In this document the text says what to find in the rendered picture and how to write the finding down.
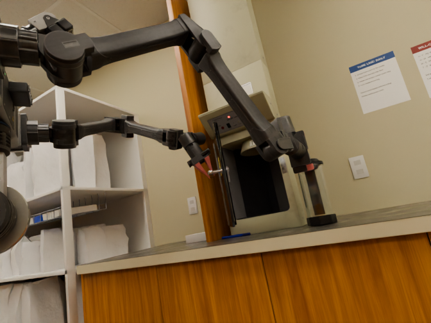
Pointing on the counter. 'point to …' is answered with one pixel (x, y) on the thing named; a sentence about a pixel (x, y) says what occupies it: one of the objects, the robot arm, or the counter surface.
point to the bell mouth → (249, 148)
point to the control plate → (226, 122)
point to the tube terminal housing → (247, 75)
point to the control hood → (263, 104)
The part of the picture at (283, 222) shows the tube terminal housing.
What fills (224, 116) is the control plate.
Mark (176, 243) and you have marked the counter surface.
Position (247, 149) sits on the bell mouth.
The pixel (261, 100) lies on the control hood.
